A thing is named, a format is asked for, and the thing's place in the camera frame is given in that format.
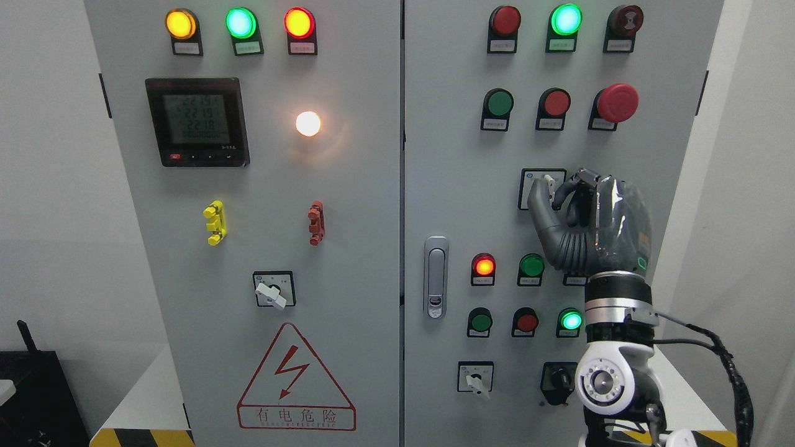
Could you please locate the gray robotic hand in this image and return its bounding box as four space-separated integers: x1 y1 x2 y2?
527 169 652 277

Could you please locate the gray rotary switch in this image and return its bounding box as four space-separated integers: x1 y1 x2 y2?
252 271 296 310
518 168 567 211
457 361 494 400

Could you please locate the middle green lamp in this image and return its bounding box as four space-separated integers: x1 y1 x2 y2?
516 253 545 287

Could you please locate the green lamp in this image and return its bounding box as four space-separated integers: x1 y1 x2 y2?
545 2 583 53
516 253 545 287
225 7 264 56

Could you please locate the lower lit green button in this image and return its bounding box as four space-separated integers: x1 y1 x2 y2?
556 307 584 338

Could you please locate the lower red push button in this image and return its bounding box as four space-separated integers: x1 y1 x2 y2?
511 307 539 338

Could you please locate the red push button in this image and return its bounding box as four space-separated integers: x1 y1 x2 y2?
535 88 571 131
511 307 539 338

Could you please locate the red emergency stop button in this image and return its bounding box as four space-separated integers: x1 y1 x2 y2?
588 83 639 131

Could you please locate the lit red indicator lamp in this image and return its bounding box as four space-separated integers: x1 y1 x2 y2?
470 253 496 286

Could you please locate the upper red push button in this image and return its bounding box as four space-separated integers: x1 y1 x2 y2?
535 88 571 131

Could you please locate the lower green push button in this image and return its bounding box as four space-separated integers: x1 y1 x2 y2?
466 307 493 338

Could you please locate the green push button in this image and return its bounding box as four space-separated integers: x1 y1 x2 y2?
466 307 493 338
480 88 514 131

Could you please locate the upper green push button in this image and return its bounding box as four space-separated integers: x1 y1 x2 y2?
480 88 514 131

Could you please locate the right gray cabinet door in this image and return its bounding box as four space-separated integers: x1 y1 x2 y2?
403 1 724 446

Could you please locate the gray cabinet door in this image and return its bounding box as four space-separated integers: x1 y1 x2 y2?
403 1 724 446
85 1 401 446

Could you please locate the dark red buzzer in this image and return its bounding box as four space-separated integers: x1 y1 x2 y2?
602 5 644 53

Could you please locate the top right green lamp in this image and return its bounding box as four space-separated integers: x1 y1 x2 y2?
545 2 583 53

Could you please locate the top right red lamp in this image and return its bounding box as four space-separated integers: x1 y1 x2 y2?
486 5 522 54

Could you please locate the white glowing indicator lamp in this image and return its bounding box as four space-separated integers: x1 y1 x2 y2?
294 111 322 138

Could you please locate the left gray cabinet door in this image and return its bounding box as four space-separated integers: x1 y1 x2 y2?
85 1 401 446

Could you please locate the red electric hazard sticker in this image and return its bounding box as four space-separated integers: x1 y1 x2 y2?
237 322 356 431

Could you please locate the top left red lamp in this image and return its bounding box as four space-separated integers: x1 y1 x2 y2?
284 7 318 56

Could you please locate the top left green lamp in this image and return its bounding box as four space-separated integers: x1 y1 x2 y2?
225 7 264 56

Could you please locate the digital power meter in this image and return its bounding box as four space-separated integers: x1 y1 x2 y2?
145 78 250 167

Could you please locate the yellow indicator lamp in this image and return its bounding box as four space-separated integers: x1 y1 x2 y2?
165 8 202 56

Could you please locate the black box with antenna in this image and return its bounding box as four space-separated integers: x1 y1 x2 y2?
1 320 90 446

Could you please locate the black rotary selector switch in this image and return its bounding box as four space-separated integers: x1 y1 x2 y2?
540 361 577 405

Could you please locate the silver door handle lock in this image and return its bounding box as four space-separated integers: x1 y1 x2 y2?
422 235 448 319

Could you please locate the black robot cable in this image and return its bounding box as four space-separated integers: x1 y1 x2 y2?
652 314 755 447

